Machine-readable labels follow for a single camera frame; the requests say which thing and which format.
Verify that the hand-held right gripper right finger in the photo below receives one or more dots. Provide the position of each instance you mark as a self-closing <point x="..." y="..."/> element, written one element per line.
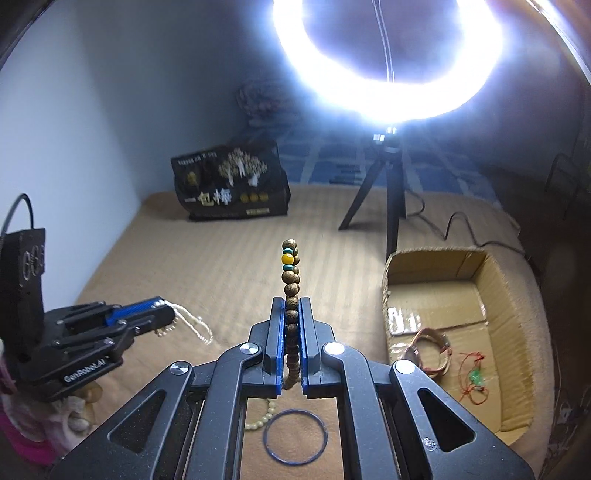
<point x="305" y="341"/>

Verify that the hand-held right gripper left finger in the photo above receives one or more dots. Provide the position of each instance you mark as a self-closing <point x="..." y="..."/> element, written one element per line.
<point x="277" y="341"/>

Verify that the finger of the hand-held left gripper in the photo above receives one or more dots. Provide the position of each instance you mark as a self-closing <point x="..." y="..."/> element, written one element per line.
<point x="134" y="308"/>
<point x="147" y="321"/>

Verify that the cardboard box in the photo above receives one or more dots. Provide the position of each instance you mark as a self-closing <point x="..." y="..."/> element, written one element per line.
<point x="466" y="332"/>

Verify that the black printed bag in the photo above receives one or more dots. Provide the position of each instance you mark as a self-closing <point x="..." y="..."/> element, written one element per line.
<point x="231" y="180"/>

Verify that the black tripod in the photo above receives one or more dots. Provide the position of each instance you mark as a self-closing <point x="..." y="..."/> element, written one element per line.
<point x="383" y="184"/>

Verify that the blue patterned blanket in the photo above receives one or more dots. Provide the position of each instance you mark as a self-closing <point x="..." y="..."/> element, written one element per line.
<point x="369" y="161"/>

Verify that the dark patterned pillow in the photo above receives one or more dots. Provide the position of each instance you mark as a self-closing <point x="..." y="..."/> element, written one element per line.
<point x="263" y="104"/>

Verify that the black metal chair frame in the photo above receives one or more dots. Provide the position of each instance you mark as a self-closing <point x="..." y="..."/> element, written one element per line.
<point x="561" y="180"/>

